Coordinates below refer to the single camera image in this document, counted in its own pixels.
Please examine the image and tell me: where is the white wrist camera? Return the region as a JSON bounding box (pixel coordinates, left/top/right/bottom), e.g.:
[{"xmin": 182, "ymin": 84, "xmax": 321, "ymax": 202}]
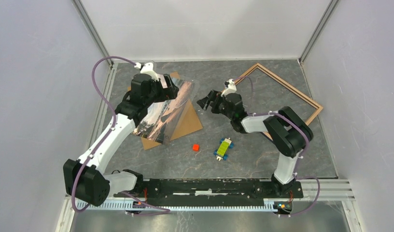
[
  {"xmin": 221, "ymin": 79, "xmax": 237, "ymax": 97},
  {"xmin": 134, "ymin": 62, "xmax": 160, "ymax": 81}
]

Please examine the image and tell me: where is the aluminium rail front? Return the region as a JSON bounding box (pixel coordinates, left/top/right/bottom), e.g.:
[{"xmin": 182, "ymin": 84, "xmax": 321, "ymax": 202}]
[{"xmin": 299, "ymin": 179, "xmax": 355, "ymax": 202}]

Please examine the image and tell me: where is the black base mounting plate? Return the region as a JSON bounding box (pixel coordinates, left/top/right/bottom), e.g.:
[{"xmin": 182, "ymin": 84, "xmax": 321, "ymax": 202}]
[{"xmin": 129, "ymin": 178, "xmax": 304, "ymax": 206}]

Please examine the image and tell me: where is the left corner aluminium post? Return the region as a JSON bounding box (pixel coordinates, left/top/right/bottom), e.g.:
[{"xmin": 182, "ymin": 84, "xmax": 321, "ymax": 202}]
[{"xmin": 71, "ymin": 0, "xmax": 110, "ymax": 57}]

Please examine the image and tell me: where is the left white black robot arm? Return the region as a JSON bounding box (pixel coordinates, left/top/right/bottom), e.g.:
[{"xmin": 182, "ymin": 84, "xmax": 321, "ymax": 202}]
[{"xmin": 63, "ymin": 73, "xmax": 179, "ymax": 212}]

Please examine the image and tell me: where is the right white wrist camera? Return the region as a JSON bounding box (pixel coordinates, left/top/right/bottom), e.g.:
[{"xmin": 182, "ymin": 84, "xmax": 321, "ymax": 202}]
[{"xmin": 221, "ymin": 79, "xmax": 237, "ymax": 97}]

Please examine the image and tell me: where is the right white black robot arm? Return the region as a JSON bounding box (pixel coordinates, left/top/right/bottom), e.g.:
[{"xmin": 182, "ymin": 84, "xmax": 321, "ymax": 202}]
[{"xmin": 197, "ymin": 90, "xmax": 313, "ymax": 197}]

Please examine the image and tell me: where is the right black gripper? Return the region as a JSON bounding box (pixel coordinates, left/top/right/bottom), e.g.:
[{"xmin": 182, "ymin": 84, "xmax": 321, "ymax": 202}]
[{"xmin": 197, "ymin": 89, "xmax": 234, "ymax": 120}]

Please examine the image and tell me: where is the wooden picture frame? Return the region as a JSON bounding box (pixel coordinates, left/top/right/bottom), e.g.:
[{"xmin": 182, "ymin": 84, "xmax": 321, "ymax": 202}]
[{"xmin": 235, "ymin": 60, "xmax": 323, "ymax": 141}]

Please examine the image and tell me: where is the beach landscape photo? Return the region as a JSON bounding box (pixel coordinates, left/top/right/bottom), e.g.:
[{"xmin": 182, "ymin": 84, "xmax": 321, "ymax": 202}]
[{"xmin": 132, "ymin": 78, "xmax": 196, "ymax": 144}]

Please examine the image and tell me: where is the brown cardboard backing board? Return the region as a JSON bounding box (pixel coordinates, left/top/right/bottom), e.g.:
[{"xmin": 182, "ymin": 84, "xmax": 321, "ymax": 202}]
[{"xmin": 132, "ymin": 72, "xmax": 202, "ymax": 150}]

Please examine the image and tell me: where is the corner aluminium post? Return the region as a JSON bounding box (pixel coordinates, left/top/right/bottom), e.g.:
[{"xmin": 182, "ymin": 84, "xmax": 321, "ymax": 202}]
[
  {"xmin": 71, "ymin": 0, "xmax": 110, "ymax": 57},
  {"xmin": 298, "ymin": 0, "xmax": 340, "ymax": 65}
]

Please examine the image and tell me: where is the right corner aluminium post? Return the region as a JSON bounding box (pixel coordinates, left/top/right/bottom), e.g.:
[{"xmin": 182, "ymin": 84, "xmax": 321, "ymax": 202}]
[{"xmin": 298, "ymin": 0, "xmax": 340, "ymax": 65}]

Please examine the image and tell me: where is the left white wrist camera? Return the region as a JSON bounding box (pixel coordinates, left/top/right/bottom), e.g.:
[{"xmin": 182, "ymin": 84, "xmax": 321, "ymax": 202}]
[{"xmin": 134, "ymin": 62, "xmax": 160, "ymax": 81}]

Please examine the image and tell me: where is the white slotted cable duct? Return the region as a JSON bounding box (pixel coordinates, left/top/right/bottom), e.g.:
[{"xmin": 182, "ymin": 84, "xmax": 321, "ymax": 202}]
[{"xmin": 87, "ymin": 200, "xmax": 277, "ymax": 212}]

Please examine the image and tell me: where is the green blue toy brick car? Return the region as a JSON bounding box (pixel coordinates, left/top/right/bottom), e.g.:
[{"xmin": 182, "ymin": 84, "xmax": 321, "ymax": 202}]
[{"xmin": 213, "ymin": 138, "xmax": 234, "ymax": 161}]

